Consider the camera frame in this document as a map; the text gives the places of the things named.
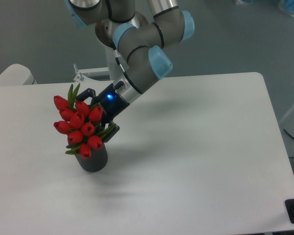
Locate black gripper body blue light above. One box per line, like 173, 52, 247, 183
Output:
91, 81, 130, 124

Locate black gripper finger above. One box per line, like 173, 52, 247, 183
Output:
101, 122, 120, 142
75, 88, 97, 103

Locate red tulip bouquet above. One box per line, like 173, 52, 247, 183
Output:
53, 84, 108, 159

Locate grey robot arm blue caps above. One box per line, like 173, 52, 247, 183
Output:
66, 0, 195, 142

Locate dark grey ribbed vase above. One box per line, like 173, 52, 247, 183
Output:
75, 144, 108, 172

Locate white chair back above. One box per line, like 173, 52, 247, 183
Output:
0, 64, 37, 87

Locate blue plastic bag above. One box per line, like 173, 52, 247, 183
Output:
278, 0, 294, 17

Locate white metal base frame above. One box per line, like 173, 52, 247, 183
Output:
73, 64, 110, 82

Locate black cable on pedestal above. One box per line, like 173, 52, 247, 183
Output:
113, 49, 128, 73

